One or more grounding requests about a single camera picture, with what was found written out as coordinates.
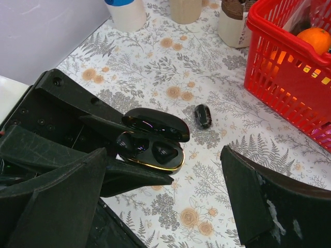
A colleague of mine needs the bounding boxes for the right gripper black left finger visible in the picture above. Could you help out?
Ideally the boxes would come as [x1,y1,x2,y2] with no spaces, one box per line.
[0,147,108,248]

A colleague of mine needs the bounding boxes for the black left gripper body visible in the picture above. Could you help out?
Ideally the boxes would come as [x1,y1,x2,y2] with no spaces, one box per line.
[1,69,122,159]

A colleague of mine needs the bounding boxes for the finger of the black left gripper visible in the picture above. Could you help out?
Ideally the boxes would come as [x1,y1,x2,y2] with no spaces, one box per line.
[79,115,133,134]
[1,125,173,197]

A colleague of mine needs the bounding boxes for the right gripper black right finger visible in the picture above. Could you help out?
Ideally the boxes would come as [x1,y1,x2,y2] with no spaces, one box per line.
[220,146,330,247]

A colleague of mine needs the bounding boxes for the glossy black gold-trimmed case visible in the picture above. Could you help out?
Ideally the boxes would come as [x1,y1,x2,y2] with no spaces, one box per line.
[115,107,190,174]

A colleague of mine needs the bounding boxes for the black taped earbud charging case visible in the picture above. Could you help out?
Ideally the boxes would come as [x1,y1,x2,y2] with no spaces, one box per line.
[194,104,212,129]

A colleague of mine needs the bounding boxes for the floral patterned table mat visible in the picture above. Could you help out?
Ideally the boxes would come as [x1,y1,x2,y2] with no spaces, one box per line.
[58,1,330,247]

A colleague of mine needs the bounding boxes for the white cup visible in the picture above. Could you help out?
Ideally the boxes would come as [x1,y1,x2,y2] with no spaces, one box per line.
[106,0,147,33]

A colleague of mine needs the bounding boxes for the blue wrapper on white cup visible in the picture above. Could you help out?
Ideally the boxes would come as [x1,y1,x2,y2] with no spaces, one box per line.
[104,0,133,7]

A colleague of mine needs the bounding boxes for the beige cup under snack box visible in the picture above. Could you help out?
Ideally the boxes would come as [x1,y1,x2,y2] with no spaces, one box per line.
[169,0,202,24]

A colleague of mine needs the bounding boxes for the red plastic shopping basket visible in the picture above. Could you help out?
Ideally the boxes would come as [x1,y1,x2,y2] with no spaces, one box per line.
[244,1,330,150]

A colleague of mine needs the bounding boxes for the brown topped paper cup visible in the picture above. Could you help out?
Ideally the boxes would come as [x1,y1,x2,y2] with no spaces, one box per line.
[218,0,257,48]

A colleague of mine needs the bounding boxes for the orange fruit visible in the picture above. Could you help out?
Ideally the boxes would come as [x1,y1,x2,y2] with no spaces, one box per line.
[297,27,330,55]

